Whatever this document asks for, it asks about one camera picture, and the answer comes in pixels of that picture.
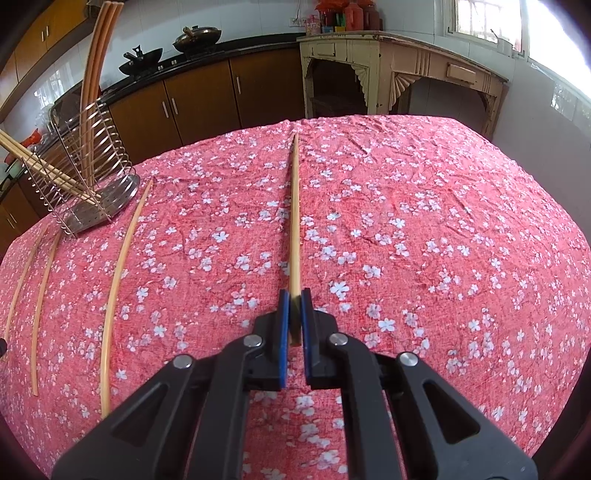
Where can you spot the black kitchen countertop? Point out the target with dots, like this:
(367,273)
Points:
(258,45)

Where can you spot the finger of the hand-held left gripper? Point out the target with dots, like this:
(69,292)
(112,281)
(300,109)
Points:
(2,348)

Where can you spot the brown wall cabinet unit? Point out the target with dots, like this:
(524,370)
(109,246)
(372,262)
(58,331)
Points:
(41,32)

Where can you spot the cluster of sauce bottles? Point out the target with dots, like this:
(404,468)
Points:
(351,16)

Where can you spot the brown base cabinet unit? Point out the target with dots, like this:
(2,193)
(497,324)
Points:
(203,101)

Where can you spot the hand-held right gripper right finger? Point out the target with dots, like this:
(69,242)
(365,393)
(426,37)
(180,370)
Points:
(307,350)

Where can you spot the red bag over bottles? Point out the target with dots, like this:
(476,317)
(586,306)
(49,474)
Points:
(330,3)

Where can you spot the wooden chopstick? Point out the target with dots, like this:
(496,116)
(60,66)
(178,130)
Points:
(27,151)
(98,46)
(25,277)
(44,295)
(51,174)
(295,221)
(121,258)
(107,46)

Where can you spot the worn cream wooden table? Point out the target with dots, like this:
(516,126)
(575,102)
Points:
(351,50)

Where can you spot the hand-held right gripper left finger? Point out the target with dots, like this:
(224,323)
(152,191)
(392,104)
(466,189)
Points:
(284,341)

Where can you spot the wok with steel lid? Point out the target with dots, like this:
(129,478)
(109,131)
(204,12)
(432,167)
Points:
(198,39)

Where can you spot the red floral tablecloth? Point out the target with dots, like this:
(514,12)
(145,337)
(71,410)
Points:
(415,230)

